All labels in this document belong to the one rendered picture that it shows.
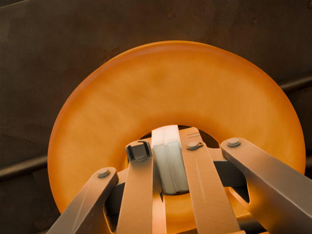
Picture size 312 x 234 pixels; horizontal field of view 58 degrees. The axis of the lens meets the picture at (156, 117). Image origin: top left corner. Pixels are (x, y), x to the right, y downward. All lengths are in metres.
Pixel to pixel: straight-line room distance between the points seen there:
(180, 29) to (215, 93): 0.09
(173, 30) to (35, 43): 0.11
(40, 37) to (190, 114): 0.15
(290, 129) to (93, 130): 0.11
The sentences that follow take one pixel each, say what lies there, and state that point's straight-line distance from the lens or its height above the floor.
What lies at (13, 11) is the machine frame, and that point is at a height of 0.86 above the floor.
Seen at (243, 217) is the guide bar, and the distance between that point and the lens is 0.18.
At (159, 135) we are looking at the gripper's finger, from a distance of 0.15.
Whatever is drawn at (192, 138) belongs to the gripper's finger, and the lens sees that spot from 0.16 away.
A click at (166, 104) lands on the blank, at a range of 0.15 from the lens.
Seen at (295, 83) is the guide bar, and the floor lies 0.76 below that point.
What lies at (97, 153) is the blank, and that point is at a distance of 0.17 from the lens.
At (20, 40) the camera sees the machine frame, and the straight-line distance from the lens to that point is 0.26.
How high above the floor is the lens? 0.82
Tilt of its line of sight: 15 degrees down
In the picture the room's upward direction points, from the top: 14 degrees counter-clockwise
